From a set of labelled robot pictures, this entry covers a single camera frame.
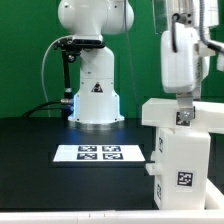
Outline white cabinet body box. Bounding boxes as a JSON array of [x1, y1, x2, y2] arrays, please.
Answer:
[[154, 128, 211, 210]]

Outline black camera on stand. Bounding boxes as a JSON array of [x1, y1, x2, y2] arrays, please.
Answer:
[[53, 36, 105, 119]]

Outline white door panel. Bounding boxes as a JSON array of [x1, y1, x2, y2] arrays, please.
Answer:
[[156, 128, 164, 154], [145, 151, 162, 208]]

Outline white L-shaped fence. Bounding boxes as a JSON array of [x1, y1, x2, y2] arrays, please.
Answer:
[[0, 180, 224, 224]]

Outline grey camera cable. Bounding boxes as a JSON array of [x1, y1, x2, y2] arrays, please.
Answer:
[[40, 35, 73, 118]]

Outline white marker sheet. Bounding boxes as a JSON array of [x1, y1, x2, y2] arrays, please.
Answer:
[[53, 145, 145, 163]]

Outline white door panel front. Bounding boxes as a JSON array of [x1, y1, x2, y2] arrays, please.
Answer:
[[145, 151, 162, 208]]

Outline black base cables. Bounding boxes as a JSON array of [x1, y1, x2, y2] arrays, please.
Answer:
[[21, 98, 75, 119]]

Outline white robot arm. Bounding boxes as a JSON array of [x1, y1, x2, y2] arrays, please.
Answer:
[[58, 0, 223, 126]]

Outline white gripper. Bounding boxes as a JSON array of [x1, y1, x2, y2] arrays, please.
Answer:
[[161, 22, 210, 122]]

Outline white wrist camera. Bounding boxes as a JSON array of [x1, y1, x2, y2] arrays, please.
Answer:
[[199, 41, 224, 72]]

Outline white cabinet top block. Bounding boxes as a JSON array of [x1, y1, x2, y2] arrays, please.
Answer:
[[142, 98, 224, 134]]

